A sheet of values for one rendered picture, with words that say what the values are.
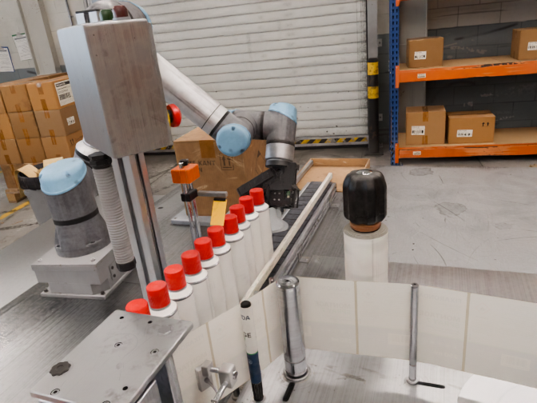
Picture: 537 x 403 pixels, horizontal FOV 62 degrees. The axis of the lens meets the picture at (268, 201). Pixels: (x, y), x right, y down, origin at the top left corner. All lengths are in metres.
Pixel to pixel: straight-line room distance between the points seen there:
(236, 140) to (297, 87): 4.24
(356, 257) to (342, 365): 0.20
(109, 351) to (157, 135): 0.34
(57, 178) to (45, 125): 3.55
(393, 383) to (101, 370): 0.49
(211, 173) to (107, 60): 0.87
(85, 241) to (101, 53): 0.68
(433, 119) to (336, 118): 1.18
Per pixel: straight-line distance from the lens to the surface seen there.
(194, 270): 0.82
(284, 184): 1.13
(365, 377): 0.83
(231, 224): 0.93
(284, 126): 1.17
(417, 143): 4.70
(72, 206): 1.25
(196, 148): 1.50
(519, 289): 1.10
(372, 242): 0.86
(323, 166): 2.01
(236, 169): 1.46
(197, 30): 5.50
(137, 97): 0.71
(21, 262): 1.63
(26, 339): 1.22
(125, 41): 0.71
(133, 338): 0.54
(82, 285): 1.28
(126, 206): 0.91
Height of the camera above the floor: 1.45
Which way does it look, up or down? 22 degrees down
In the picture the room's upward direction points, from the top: 6 degrees counter-clockwise
